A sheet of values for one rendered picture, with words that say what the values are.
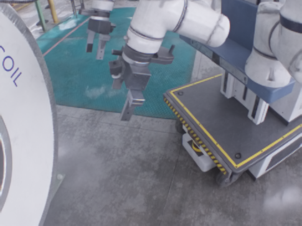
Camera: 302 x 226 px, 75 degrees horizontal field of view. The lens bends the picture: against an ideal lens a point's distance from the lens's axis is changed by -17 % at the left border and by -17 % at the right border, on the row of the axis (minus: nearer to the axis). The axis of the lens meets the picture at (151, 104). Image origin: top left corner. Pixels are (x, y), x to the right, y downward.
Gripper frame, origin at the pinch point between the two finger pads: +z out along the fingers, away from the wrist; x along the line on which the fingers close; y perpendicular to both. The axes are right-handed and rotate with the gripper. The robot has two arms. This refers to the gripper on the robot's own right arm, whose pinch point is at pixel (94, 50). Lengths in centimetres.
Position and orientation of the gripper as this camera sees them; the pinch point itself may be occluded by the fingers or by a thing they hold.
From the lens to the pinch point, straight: 97.6
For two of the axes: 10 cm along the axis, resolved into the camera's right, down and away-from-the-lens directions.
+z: -2.0, 9.1, 3.6
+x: -5.5, -4.1, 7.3
